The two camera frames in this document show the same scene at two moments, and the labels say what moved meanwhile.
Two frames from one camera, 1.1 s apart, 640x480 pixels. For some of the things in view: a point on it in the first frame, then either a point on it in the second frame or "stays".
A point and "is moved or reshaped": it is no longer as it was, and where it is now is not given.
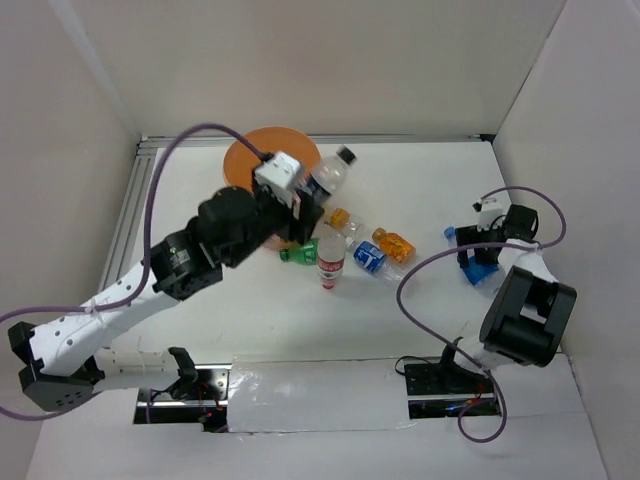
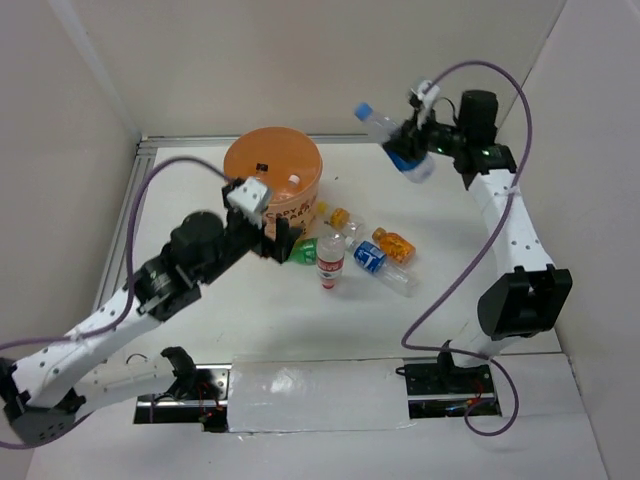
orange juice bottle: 394,245 stays
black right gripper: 471,235 → 413,132
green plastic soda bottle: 305,253 stays
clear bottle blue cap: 474,270 → 420,169
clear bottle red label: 331,254 stays
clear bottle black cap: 330,170 is moved or reshaped
